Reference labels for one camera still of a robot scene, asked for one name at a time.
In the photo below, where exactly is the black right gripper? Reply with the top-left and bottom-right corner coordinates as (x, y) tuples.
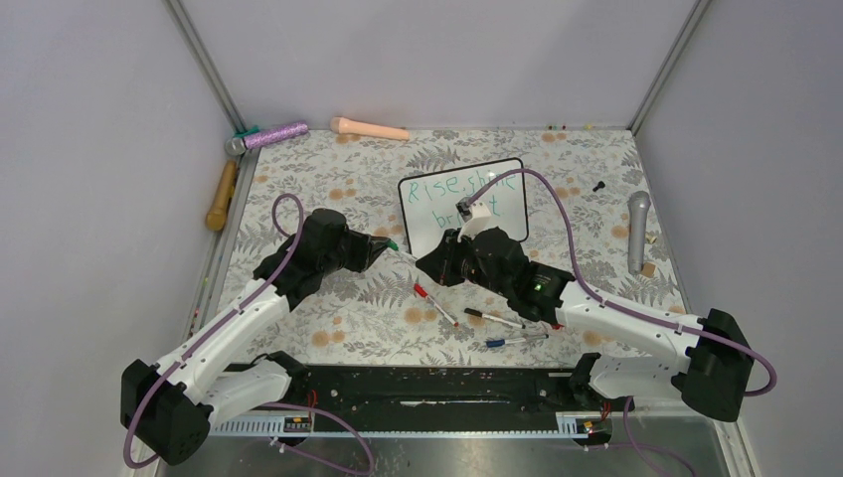
(417, 228), (512, 298)

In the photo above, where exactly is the white whiteboard black frame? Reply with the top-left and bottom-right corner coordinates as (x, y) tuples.
(398, 158), (529, 257)

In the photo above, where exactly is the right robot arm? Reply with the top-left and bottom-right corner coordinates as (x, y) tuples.
(416, 228), (756, 422)

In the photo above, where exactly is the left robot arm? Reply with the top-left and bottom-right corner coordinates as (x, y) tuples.
(119, 209), (394, 469)

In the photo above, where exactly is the red marker pen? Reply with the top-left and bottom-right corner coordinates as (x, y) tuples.
(414, 283), (459, 328)

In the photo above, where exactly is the black marker pen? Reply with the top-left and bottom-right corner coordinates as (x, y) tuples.
(463, 307), (526, 330)

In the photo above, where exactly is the blue marker pen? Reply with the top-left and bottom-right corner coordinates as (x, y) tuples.
(485, 333), (549, 349)

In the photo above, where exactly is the pink microphone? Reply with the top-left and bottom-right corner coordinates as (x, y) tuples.
(330, 116), (410, 141)

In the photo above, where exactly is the gold microphone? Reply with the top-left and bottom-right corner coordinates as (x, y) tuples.
(205, 160), (238, 232)

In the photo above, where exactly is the purple glitter microphone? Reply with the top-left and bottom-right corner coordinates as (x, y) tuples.
(224, 121), (309, 156)

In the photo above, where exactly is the small wooden cube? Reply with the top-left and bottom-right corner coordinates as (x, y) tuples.
(640, 262), (657, 278)

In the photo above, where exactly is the silver microphone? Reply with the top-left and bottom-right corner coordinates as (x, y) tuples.
(627, 191), (651, 275)

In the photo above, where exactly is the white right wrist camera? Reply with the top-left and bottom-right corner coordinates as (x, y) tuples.
(456, 198), (492, 241)

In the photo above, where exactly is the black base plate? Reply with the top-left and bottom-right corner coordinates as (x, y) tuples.
(280, 365), (625, 433)

